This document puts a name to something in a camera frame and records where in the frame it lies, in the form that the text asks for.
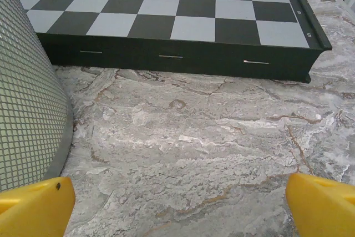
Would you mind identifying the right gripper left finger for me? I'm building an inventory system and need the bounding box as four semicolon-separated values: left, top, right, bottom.
0;176;76;237

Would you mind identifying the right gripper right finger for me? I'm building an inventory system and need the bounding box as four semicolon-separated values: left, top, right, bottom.
286;172;355;237

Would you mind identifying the mesh bin with green liner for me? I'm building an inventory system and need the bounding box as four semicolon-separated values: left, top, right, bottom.
0;0;75;193

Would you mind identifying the black and white chessboard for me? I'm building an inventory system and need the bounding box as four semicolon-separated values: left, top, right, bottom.
11;0;333;84

